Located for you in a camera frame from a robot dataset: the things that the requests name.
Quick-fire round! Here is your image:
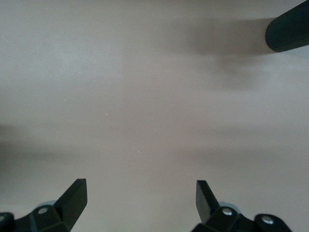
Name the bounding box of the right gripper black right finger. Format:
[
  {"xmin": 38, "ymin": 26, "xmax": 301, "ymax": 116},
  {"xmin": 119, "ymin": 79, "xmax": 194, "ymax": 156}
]
[{"xmin": 192, "ymin": 180, "xmax": 290, "ymax": 232}]

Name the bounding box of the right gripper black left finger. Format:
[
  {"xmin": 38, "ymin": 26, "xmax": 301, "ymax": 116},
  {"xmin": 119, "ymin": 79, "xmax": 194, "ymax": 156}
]
[{"xmin": 0, "ymin": 178, "xmax": 88, "ymax": 232}]

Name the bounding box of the black ribbed cylinder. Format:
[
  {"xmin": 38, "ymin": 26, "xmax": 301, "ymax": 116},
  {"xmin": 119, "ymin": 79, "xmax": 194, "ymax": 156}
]
[{"xmin": 265, "ymin": 0, "xmax": 309, "ymax": 53}]

